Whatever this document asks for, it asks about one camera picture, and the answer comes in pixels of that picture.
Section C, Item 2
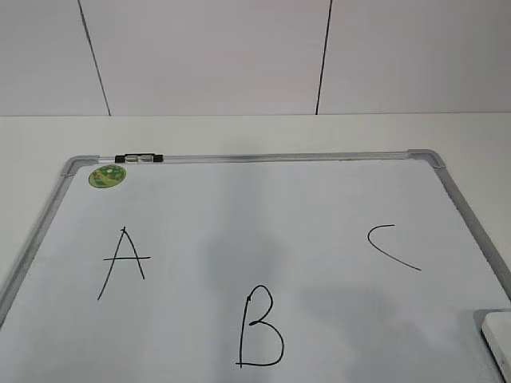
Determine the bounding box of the white board eraser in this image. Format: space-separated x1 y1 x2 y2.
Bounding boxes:
473 310 510 383

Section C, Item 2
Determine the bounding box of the round green magnet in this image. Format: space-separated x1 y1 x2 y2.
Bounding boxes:
89 164 126 189

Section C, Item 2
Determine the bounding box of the white board with grey frame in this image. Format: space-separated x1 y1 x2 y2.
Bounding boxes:
1 150 510 382

